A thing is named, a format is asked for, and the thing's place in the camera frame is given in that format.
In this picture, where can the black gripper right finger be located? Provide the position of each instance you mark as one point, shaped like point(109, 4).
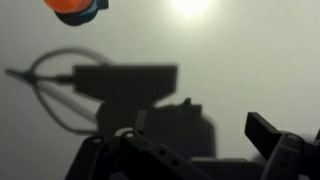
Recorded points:
point(290, 156)

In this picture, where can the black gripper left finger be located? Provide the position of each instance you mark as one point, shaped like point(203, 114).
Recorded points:
point(133, 156)

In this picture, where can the blue plastic mug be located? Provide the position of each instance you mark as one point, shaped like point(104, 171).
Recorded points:
point(80, 18)

